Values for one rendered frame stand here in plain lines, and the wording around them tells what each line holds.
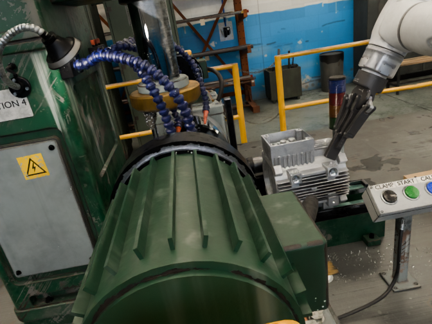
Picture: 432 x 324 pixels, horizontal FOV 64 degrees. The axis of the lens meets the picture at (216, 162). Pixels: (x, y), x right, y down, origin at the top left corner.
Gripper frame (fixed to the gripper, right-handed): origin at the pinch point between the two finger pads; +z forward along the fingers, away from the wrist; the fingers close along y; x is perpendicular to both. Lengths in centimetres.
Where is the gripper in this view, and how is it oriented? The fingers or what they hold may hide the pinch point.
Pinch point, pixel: (335, 146)
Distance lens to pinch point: 98.4
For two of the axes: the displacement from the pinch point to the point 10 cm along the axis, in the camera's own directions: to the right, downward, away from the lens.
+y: 1.0, 3.8, -9.2
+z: -3.6, 8.8, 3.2
